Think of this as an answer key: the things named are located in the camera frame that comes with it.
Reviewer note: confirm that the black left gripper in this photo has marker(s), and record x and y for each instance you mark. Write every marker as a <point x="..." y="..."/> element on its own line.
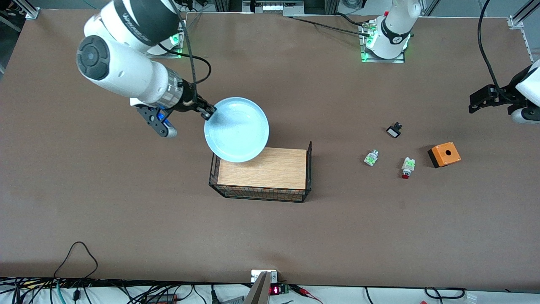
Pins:
<point x="503" y="95"/>

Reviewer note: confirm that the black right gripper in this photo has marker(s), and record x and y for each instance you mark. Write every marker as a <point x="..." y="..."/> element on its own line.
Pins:
<point x="188" y="100"/>

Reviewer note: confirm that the light blue plate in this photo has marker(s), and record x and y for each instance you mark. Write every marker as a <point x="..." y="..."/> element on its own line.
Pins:
<point x="238" y="131"/>

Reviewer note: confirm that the red push button switch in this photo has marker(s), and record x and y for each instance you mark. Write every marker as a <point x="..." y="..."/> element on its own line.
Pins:
<point x="408" y="165"/>

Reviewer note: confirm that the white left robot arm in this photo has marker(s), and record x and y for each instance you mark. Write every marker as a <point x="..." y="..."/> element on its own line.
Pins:
<point x="394" y="25"/>

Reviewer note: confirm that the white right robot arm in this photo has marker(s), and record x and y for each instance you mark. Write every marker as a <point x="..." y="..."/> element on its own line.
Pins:
<point x="126" y="71"/>

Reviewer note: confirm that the wooden board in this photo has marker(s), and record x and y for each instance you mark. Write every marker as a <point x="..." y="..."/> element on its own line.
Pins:
<point x="287" y="169"/>

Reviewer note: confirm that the grey metal bar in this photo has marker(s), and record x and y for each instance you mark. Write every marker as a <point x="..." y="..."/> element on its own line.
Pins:
<point x="259" y="291"/>

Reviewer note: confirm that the small red digit display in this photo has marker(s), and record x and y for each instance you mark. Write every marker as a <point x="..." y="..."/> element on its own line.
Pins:
<point x="275" y="290"/>

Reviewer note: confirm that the black power adapter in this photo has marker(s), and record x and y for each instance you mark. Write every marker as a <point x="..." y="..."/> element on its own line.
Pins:
<point x="162" y="299"/>

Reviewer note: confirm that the red clip lead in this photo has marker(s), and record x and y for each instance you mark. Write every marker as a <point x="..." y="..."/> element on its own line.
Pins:
<point x="306" y="291"/>

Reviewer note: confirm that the perforated metal rail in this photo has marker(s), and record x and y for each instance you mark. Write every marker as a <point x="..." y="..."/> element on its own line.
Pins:
<point x="527" y="46"/>

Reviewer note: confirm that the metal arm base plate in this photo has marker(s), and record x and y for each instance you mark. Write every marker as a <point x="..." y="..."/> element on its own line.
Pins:
<point x="398" y="61"/>
<point x="182" y="46"/>

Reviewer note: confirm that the orange button enclosure box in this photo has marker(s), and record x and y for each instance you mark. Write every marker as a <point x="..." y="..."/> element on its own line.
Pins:
<point x="447" y="155"/>

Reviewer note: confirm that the aluminium frame profile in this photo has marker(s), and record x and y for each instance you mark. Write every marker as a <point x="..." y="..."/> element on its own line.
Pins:
<point x="31" y="12"/>
<point x="517" y="21"/>

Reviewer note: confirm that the black square white-faced switch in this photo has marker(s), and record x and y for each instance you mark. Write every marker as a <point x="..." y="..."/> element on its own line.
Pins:
<point x="394" y="131"/>

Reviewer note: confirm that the metal frame with white light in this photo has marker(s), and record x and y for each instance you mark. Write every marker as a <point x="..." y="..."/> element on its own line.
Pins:
<point x="274" y="7"/>

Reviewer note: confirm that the green push button switch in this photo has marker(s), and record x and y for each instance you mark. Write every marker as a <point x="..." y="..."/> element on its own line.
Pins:
<point x="371" y="159"/>

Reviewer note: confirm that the silver metal bracket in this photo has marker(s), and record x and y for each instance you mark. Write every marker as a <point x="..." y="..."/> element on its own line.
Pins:
<point x="255" y="276"/>

